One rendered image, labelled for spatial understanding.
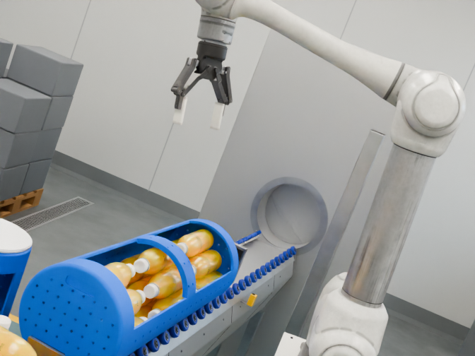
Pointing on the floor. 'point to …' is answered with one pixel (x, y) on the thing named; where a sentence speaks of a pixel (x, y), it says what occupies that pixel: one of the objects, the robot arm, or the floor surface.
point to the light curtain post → (335, 232)
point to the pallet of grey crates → (31, 119)
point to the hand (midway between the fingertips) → (197, 122)
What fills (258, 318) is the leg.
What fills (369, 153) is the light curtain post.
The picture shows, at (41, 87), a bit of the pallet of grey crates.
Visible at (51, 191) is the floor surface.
